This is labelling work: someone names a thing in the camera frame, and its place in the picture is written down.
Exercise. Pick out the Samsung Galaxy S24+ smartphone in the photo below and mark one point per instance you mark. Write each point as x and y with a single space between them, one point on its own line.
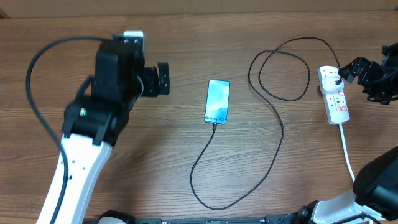
217 102

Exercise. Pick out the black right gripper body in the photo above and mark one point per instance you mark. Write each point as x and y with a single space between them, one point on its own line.
380 85

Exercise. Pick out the white power strip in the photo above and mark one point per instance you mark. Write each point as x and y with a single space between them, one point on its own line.
335 104

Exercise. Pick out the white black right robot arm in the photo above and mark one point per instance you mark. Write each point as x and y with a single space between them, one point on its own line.
373 196

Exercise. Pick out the white charger plug adapter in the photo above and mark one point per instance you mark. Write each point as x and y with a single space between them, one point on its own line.
328 85

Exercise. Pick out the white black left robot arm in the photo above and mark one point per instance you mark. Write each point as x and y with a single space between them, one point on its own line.
94 120

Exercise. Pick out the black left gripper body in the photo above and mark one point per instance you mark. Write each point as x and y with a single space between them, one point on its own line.
151 87

